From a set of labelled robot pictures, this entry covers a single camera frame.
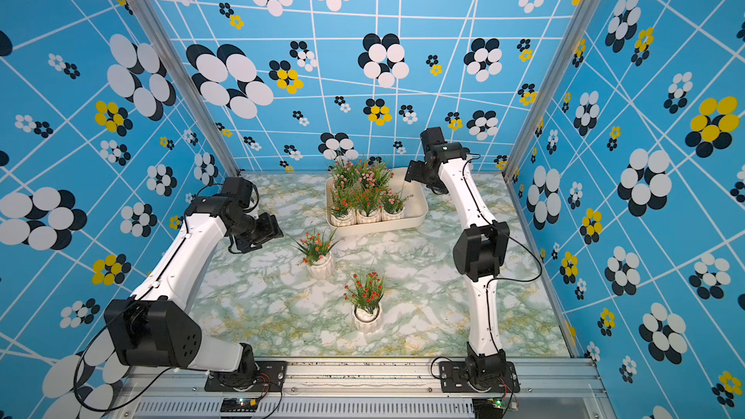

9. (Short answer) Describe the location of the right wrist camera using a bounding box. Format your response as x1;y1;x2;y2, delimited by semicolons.
420;126;445;154

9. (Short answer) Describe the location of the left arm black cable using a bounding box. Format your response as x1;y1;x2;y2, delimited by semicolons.
72;182;234;414

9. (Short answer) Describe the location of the white plastic storage box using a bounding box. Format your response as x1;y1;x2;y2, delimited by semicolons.
325;168;429;238

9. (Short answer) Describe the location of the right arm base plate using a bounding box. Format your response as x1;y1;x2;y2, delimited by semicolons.
436;361;521;395

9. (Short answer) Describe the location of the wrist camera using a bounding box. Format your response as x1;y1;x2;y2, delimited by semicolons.
420;126;445;154
220;177;260;213

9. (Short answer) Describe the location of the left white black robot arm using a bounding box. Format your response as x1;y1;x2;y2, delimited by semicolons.
104;192;282;390

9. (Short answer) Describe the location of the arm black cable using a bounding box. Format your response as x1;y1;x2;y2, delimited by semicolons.
459;153;543;285
72;182;234;414

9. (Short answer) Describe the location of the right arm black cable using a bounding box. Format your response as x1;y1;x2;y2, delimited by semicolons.
459;153;543;285

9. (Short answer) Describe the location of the pink potted gypsophila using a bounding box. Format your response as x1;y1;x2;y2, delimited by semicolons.
356;160;393;190

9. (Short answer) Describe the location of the left controller board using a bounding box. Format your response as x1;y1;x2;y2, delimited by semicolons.
220;398;260;415

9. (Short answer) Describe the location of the aluminium front rail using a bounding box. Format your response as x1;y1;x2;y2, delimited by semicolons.
111;358;616;418

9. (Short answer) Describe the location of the controller board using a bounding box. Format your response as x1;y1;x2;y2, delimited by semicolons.
220;398;260;415
473;398;504;419

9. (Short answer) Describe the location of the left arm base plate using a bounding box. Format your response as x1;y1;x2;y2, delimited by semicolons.
204;361;289;394

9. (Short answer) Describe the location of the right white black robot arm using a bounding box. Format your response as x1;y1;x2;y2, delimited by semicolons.
405;129;510;390

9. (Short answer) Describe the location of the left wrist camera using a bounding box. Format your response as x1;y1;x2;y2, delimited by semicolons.
220;177;260;213

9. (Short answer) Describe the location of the right controller board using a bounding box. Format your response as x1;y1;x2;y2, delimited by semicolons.
473;398;504;419

